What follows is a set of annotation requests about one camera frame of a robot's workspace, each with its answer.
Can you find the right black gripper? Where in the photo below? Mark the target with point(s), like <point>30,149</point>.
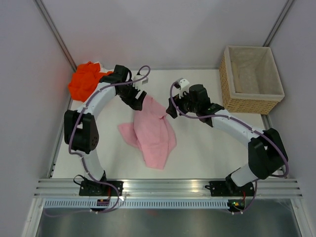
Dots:
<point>177,101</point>

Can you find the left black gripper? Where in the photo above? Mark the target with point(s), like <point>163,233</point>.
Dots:
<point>136,104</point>

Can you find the pink t-shirt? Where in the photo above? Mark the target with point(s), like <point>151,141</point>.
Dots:
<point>151,133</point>

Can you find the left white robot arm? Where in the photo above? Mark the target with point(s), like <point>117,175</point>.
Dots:
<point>80,128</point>

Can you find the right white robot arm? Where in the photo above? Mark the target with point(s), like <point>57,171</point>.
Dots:
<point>266,152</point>

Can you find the white t-shirt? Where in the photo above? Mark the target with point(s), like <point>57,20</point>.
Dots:
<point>102,68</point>

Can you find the orange t-shirt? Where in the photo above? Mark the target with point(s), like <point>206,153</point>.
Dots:
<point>84,81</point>

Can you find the wicker basket with liner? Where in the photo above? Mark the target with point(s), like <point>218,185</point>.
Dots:
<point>250,81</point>

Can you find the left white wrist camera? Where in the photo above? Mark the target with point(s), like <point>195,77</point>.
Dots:
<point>139,80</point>

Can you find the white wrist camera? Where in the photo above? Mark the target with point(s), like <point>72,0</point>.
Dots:
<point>139,80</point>
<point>183,86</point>

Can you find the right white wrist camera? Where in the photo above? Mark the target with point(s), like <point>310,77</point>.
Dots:
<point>183,86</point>

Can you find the back table edge rail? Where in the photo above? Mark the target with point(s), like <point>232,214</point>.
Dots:
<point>178,68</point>

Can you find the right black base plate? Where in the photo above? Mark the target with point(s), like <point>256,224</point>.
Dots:
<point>220,189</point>

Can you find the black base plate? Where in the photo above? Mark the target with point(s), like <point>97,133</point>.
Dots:
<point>220,189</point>
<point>93,189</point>

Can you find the white slotted cable duct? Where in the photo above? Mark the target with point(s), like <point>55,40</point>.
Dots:
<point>139,203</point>

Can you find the right table side rail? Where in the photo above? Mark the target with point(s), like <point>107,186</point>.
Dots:
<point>266,122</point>

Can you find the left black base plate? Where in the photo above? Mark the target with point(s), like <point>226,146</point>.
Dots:
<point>93,189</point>

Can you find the left corner aluminium post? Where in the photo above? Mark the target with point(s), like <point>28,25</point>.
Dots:
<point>55,32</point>

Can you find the corner aluminium post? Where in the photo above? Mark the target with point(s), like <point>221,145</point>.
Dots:
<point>279,21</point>
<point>55,32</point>

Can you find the aluminium front rail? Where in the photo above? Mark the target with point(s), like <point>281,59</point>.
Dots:
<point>272,188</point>

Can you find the right corner aluminium post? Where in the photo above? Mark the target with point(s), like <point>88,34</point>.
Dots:
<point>279,21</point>

